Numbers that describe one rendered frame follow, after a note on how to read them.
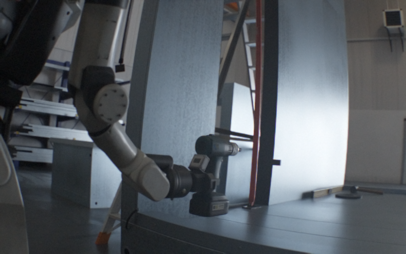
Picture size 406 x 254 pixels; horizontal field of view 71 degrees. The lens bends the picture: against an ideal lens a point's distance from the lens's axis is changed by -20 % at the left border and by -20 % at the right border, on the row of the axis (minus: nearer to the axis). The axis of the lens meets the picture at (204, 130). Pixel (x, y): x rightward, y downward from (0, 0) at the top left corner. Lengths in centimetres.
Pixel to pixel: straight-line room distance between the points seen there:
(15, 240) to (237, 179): 417
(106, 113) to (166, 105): 68
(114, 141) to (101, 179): 272
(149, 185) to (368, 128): 1112
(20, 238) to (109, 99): 34
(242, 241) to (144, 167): 36
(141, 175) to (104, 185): 270
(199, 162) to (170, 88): 44
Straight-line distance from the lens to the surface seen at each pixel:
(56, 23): 70
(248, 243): 95
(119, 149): 73
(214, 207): 101
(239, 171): 470
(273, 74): 205
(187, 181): 89
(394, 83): 1184
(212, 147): 98
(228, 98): 457
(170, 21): 136
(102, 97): 64
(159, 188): 81
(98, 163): 338
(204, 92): 147
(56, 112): 729
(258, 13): 201
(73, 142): 359
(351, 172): 1180
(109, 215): 220
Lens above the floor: 66
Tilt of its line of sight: 3 degrees up
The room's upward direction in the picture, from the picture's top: 5 degrees clockwise
